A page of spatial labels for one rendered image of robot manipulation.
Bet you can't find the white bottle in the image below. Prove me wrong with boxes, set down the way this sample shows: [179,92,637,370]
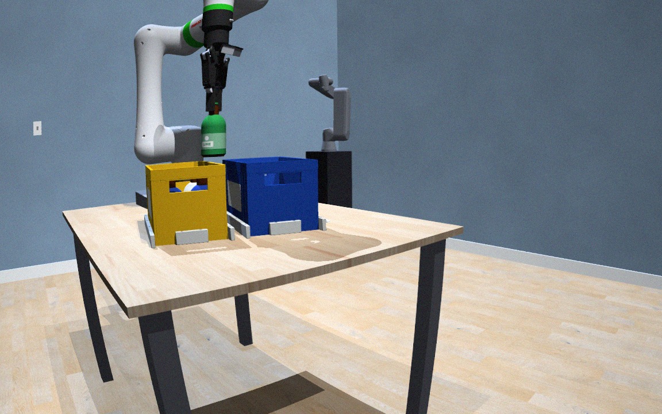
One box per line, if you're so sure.
[183,179,197,192]

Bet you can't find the green bottle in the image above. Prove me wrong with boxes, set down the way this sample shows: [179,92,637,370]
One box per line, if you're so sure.
[201,102,226,158]

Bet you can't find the yellow divided crate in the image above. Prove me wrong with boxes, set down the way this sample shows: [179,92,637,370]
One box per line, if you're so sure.
[145,161,228,246]

